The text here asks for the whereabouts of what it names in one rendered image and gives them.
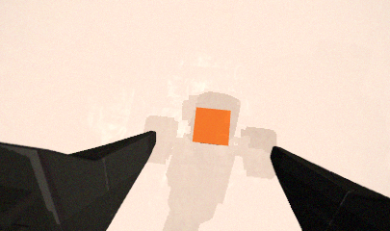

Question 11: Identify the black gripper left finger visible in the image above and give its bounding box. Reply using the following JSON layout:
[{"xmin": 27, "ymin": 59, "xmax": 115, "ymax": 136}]
[{"xmin": 0, "ymin": 131, "xmax": 156, "ymax": 231}]

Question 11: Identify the orange block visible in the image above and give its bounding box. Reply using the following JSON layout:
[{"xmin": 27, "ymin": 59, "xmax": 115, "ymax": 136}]
[{"xmin": 193, "ymin": 107, "xmax": 231, "ymax": 146}]

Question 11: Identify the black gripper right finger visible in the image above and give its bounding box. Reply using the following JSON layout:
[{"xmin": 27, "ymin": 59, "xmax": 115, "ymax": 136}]
[{"xmin": 271, "ymin": 146, "xmax": 390, "ymax": 231}]

